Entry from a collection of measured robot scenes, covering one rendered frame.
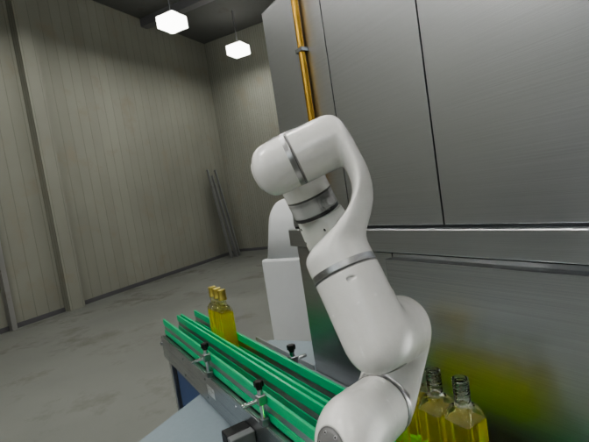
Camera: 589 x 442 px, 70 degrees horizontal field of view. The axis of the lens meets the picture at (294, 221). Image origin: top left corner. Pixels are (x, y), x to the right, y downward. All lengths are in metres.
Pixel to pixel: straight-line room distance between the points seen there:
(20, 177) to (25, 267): 1.54
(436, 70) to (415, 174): 0.23
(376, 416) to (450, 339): 0.50
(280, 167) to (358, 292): 0.19
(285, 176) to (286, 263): 2.68
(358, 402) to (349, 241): 0.19
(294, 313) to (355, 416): 2.80
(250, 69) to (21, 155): 6.42
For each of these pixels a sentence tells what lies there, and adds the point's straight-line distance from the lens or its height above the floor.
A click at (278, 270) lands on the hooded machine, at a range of 3.27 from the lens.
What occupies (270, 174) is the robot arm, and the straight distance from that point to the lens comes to 0.55.
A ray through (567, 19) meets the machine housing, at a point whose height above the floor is 1.72.
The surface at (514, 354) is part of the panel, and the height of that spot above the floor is 1.15.
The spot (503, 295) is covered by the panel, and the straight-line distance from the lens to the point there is 0.90.
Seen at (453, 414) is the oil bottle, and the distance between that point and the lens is 0.88.
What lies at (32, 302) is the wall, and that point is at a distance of 8.54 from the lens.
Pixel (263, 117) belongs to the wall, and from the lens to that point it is 12.04.
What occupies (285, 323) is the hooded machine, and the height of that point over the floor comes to 0.52.
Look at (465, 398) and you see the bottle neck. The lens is 0.87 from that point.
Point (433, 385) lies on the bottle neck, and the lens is 0.90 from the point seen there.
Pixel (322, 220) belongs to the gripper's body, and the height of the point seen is 1.47.
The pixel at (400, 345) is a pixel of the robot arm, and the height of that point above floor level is 1.34.
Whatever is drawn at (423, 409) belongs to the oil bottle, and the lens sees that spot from 0.92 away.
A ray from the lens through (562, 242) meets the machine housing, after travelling 0.82.
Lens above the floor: 1.52
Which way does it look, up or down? 4 degrees down
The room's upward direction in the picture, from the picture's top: 9 degrees counter-clockwise
